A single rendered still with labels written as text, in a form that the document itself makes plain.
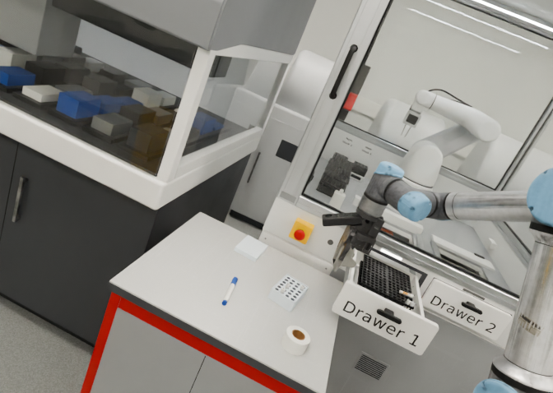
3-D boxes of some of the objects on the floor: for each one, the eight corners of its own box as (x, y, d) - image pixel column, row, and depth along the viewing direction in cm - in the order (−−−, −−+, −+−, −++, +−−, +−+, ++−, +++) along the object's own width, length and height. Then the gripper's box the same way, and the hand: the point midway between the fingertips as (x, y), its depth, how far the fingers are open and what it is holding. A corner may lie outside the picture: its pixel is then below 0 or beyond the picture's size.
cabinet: (411, 495, 175) (519, 356, 148) (197, 377, 186) (262, 229, 160) (401, 352, 264) (467, 250, 238) (257, 279, 276) (304, 173, 249)
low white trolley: (222, 571, 126) (325, 395, 101) (52, 468, 133) (109, 279, 108) (270, 420, 181) (345, 283, 156) (147, 353, 188) (200, 210, 163)
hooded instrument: (100, 381, 166) (260, -105, 108) (-249, 183, 187) (-273, -314, 129) (214, 256, 280) (322, -14, 221) (-12, 142, 300) (33, -132, 242)
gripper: (387, 225, 117) (354, 285, 124) (381, 210, 127) (351, 266, 134) (359, 214, 116) (327, 275, 124) (355, 200, 127) (327, 256, 134)
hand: (333, 263), depth 128 cm, fingers open, 3 cm apart
